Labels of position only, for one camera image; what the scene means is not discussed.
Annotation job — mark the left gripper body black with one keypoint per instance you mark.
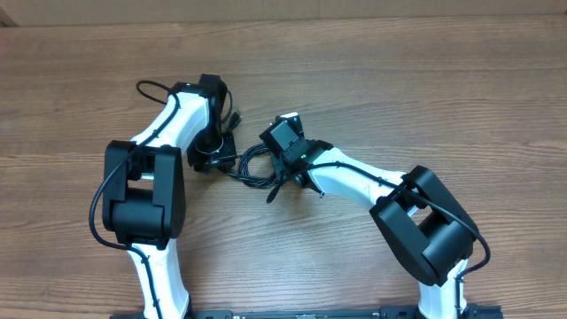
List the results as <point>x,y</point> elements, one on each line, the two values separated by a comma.
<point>213,146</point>

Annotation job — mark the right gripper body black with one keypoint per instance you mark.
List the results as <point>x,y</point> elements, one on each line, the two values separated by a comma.
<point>279,163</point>

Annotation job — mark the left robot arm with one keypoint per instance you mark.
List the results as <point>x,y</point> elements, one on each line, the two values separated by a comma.
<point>143,192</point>

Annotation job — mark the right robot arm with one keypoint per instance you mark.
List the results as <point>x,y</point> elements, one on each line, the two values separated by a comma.
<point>428,231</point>

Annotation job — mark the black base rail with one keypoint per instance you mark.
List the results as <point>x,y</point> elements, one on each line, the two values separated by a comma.
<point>385,312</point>

